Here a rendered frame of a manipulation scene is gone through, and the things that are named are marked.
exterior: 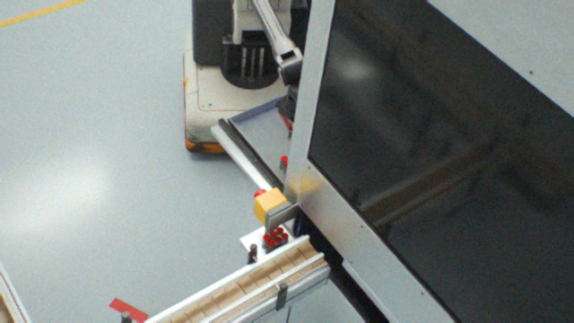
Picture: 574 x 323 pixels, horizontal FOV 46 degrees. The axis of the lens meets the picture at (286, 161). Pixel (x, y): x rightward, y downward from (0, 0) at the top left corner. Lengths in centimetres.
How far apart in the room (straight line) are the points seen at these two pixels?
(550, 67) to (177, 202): 226
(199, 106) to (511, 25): 217
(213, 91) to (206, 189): 45
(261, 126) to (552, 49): 130
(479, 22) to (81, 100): 269
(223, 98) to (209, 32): 30
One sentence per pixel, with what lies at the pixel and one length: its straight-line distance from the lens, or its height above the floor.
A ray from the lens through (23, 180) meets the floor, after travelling 323.
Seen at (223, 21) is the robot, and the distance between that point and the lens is 306.
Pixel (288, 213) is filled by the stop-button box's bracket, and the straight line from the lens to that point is 179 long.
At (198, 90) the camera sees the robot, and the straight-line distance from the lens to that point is 313.
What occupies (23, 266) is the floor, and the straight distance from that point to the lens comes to 296.
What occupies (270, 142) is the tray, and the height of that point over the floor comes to 88.
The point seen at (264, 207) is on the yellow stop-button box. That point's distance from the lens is 176.
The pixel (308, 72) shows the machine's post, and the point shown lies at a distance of 149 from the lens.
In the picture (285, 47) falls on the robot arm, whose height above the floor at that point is 127.
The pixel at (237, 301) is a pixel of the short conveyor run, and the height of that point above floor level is 97.
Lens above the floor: 245
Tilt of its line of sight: 49 degrees down
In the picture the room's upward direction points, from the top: 8 degrees clockwise
